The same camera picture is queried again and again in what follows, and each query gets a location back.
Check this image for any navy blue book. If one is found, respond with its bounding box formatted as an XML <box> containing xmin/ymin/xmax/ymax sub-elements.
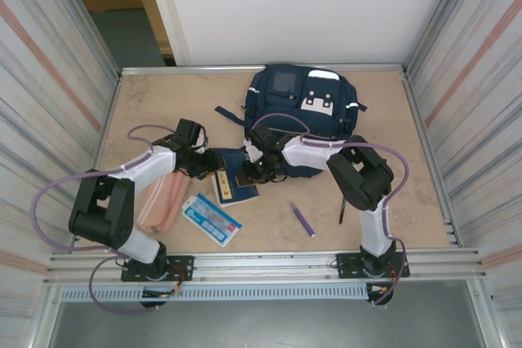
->
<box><xmin>211</xmin><ymin>148</ymin><xmax>260</xmax><ymax>209</ymax></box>

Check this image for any pink pencil case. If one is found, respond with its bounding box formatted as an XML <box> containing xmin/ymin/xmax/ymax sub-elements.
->
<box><xmin>136</xmin><ymin>172</ymin><xmax>191</xmax><ymax>235</ymax></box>

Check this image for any white blue supply packet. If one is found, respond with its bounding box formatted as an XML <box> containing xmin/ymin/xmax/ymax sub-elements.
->
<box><xmin>181</xmin><ymin>192</ymin><xmax>242</xmax><ymax>248</ymax></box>

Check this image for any navy blue backpack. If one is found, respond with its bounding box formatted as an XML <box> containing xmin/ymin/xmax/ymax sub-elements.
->
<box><xmin>215</xmin><ymin>64</ymin><xmax>368</xmax><ymax>180</ymax></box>

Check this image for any purple pen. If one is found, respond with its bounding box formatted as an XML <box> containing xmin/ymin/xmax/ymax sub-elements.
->
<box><xmin>289</xmin><ymin>200</ymin><xmax>317</xmax><ymax>239</ymax></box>

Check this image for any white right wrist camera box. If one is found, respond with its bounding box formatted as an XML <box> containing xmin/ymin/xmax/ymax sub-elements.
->
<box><xmin>243</xmin><ymin>139</ymin><xmax>264</xmax><ymax>164</ymax></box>

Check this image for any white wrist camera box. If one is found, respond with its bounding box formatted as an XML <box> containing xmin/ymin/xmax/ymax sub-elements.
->
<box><xmin>194</xmin><ymin>126</ymin><xmax>210</xmax><ymax>149</ymax></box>
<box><xmin>243</xmin><ymin>139</ymin><xmax>264</xmax><ymax>164</ymax></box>

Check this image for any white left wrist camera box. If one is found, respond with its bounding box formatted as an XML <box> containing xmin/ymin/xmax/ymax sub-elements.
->
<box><xmin>194</xmin><ymin>126</ymin><xmax>210</xmax><ymax>149</ymax></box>

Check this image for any wide aluminium mounting rail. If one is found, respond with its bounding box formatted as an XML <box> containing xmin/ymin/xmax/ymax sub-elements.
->
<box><xmin>42</xmin><ymin>248</ymin><xmax>489</xmax><ymax>286</ymax></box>

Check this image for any aluminium table edge rail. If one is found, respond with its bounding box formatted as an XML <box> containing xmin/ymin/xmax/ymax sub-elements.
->
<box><xmin>71</xmin><ymin>73</ymin><xmax>123</xmax><ymax>251</ymax></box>
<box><xmin>120</xmin><ymin>63</ymin><xmax>405</xmax><ymax>77</ymax></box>
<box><xmin>401</xmin><ymin>70</ymin><xmax>464</xmax><ymax>248</ymax></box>

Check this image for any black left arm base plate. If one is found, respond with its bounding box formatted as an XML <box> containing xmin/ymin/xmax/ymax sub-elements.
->
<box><xmin>121</xmin><ymin>255</ymin><xmax>195</xmax><ymax>283</ymax></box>

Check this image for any slotted grey cable duct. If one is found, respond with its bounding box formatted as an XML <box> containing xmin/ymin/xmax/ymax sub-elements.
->
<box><xmin>60</xmin><ymin>284</ymin><xmax>370</xmax><ymax>302</ymax></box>

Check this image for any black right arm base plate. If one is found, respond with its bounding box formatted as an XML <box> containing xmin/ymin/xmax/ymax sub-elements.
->
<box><xmin>334</xmin><ymin>253</ymin><xmax>409</xmax><ymax>280</ymax></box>

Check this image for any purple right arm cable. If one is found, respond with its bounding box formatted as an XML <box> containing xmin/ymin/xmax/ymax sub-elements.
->
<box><xmin>250</xmin><ymin>113</ymin><xmax>410</xmax><ymax>306</ymax></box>

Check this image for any small circuit board with wires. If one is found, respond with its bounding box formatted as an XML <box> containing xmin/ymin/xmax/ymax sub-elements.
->
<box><xmin>140</xmin><ymin>282</ymin><xmax>183</xmax><ymax>309</ymax></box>
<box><xmin>365</xmin><ymin>281</ymin><xmax>396</xmax><ymax>307</ymax></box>

